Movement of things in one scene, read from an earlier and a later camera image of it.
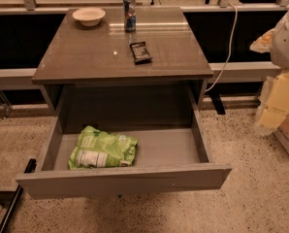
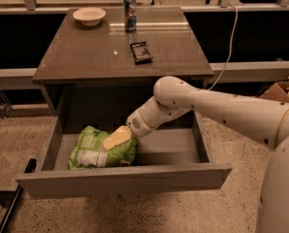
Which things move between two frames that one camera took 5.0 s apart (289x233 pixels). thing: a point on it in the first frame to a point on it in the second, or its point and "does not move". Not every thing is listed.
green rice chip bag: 99,149 does not move
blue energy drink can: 129,14 does not move
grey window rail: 12,79 does not move
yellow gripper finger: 284,97 to 138,127
